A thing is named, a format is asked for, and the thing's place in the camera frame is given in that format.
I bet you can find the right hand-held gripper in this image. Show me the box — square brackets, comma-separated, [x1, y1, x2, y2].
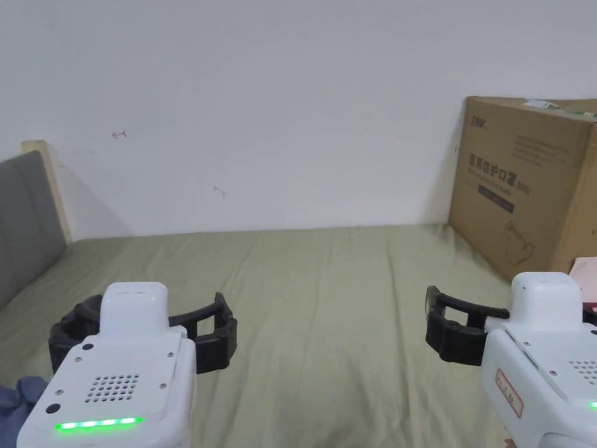
[424, 270, 597, 448]

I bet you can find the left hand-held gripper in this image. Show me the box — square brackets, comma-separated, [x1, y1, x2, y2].
[16, 281, 238, 448]

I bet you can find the dark blue garment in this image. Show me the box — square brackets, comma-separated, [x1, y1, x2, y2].
[0, 374, 50, 448]

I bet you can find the brown cardboard carton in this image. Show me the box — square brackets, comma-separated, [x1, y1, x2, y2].
[447, 96, 597, 284]

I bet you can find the grey padded headboard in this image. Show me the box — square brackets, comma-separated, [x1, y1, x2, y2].
[0, 139, 74, 310]

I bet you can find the bed with pale green sheet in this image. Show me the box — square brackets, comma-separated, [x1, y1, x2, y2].
[0, 222, 597, 448]

